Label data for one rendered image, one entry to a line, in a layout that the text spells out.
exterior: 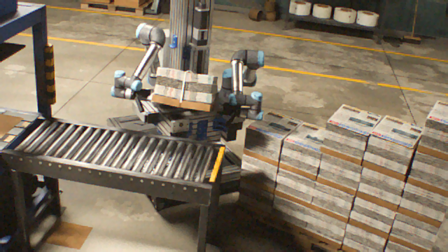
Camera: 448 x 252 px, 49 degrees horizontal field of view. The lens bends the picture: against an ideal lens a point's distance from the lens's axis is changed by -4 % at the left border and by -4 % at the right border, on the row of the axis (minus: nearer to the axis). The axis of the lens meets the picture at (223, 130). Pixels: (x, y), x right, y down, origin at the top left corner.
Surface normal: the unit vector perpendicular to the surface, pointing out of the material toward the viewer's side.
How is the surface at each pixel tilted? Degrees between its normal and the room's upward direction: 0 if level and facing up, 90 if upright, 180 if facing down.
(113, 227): 0
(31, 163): 90
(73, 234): 0
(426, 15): 90
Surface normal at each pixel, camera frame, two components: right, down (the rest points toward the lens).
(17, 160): -0.15, 0.44
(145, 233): 0.09, -0.88
